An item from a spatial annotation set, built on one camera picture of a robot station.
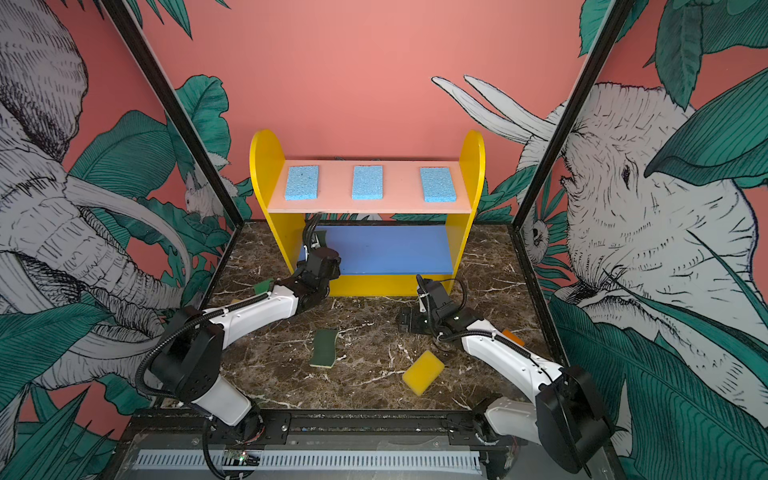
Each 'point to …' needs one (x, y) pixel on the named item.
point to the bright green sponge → (262, 287)
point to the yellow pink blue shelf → (393, 223)
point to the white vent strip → (458, 463)
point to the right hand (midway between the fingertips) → (404, 317)
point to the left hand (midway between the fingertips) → (323, 252)
